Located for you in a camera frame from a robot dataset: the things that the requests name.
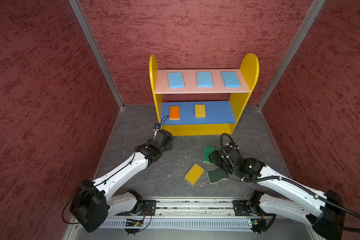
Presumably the green yellow scrub sponge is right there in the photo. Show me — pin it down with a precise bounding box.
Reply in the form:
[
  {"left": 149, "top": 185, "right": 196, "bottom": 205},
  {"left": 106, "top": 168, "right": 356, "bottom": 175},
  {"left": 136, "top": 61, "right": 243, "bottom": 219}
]
[{"left": 203, "top": 146, "right": 216, "bottom": 164}]

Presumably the dark green curved sponge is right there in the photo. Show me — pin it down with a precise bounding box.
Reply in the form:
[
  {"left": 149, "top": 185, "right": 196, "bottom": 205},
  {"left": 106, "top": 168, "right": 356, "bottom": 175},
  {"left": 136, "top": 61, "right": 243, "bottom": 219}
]
[{"left": 207, "top": 168, "right": 228, "bottom": 184}]

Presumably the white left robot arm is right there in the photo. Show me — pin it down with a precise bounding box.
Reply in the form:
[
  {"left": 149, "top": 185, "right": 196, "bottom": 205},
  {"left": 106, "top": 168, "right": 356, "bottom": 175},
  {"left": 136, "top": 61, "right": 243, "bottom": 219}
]
[{"left": 69, "top": 137, "right": 173, "bottom": 233}]

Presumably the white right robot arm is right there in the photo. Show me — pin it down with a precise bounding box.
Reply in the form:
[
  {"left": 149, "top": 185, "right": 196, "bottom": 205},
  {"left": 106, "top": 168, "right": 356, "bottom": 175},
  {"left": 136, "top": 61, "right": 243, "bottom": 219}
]
[{"left": 209, "top": 149, "right": 360, "bottom": 240}]

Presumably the aluminium corner frame post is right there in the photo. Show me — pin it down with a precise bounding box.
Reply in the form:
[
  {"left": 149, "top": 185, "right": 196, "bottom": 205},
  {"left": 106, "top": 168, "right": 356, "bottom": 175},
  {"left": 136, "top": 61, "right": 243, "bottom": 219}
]
[
  {"left": 69, "top": 0, "right": 125, "bottom": 111},
  {"left": 257, "top": 0, "right": 326, "bottom": 112}
]

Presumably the blue sponge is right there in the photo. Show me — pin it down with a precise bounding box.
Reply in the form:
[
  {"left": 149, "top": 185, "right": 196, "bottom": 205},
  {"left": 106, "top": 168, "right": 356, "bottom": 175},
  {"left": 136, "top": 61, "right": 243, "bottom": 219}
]
[
  {"left": 168, "top": 72, "right": 185, "bottom": 89},
  {"left": 221, "top": 72, "right": 241, "bottom": 88},
  {"left": 197, "top": 72, "right": 213, "bottom": 88}
]

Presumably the yellow wooden shelf unit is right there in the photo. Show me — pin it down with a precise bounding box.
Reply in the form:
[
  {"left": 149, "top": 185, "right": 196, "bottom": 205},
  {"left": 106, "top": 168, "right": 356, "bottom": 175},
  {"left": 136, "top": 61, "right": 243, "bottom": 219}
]
[{"left": 149, "top": 54, "right": 260, "bottom": 136}]

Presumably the aluminium corner frame post left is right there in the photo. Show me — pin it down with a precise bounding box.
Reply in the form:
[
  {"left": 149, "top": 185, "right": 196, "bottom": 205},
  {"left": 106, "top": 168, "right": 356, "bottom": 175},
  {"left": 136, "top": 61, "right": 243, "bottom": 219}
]
[{"left": 69, "top": 0, "right": 125, "bottom": 111}]

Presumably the aluminium corner frame post right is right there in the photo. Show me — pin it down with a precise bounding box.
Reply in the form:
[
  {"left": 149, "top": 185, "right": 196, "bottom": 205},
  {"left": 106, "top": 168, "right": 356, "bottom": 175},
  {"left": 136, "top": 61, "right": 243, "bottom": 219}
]
[{"left": 257, "top": 0, "right": 326, "bottom": 112}]

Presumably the orange sponge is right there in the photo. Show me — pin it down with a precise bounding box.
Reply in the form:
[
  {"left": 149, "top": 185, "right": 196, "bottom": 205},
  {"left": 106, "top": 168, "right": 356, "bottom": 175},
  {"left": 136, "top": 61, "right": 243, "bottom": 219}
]
[{"left": 169, "top": 106, "right": 181, "bottom": 121}]

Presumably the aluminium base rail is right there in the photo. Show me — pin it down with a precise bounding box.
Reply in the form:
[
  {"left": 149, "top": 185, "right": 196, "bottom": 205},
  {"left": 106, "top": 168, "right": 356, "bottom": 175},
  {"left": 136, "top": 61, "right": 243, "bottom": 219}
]
[{"left": 64, "top": 196, "right": 321, "bottom": 240}]

